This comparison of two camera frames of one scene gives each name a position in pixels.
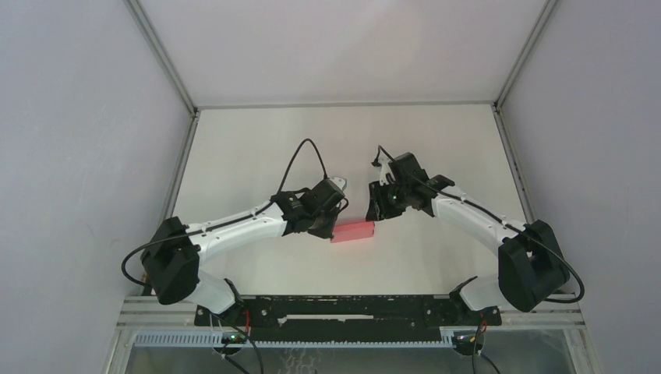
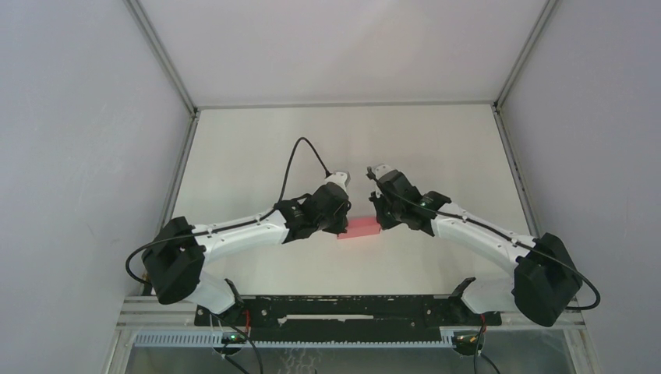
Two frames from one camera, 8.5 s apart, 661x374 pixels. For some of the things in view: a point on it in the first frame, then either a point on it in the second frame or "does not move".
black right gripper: [377, 208] to [377, 199]
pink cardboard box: [352, 231] does not move
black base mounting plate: [347, 318] does not move
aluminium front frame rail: [136, 312] does not move
